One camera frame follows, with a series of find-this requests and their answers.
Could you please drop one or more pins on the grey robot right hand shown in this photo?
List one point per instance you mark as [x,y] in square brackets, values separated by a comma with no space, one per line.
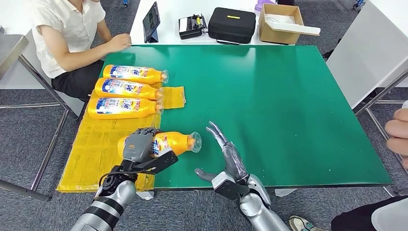
[234,162]

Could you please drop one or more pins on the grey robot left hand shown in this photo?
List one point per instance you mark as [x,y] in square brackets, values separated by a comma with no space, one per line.
[138,146]

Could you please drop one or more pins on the person's right hand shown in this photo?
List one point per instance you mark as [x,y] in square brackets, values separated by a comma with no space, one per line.
[120,43]

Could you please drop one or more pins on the person's hand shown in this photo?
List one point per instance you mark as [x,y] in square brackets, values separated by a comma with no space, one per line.
[398,137]

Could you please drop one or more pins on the orange detergent bottle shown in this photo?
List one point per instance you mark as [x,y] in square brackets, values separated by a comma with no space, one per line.
[178,143]
[146,110]
[149,92]
[153,76]

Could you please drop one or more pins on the person's right forearm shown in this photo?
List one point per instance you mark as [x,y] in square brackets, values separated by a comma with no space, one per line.
[86,59]

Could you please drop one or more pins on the black tablet on stand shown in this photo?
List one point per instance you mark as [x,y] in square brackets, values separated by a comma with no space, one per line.
[151,21]

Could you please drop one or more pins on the blue caster wheel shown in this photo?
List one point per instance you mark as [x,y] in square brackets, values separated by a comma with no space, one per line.
[125,3]
[357,3]

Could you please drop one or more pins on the yellow taped mat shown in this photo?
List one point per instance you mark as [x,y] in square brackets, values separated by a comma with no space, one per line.
[89,159]

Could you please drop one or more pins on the black label printer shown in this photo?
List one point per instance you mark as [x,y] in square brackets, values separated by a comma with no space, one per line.
[192,28]

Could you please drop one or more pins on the grey stool seat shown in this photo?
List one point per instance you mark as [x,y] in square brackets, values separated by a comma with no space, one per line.
[74,106]

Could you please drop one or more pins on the white table with steel legs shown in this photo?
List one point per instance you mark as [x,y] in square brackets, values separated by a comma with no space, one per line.
[366,47]

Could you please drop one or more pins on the black carrying case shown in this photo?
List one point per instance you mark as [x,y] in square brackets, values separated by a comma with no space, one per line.
[232,26]

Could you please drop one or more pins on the cardboard box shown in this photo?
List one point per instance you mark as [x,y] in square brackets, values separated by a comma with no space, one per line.
[276,37]

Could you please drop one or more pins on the white foam sheet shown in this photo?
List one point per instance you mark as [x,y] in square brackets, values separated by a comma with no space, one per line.
[289,27]

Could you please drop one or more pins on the purple plastic object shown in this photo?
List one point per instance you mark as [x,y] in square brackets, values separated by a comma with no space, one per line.
[264,3]

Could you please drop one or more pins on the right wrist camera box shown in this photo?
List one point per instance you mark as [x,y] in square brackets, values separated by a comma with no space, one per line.
[228,189]

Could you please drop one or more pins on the white table bracket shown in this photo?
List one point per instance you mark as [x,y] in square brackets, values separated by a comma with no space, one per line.
[285,192]
[146,195]

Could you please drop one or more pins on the steel frame bench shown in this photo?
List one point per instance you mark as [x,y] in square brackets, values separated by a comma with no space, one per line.
[11,47]

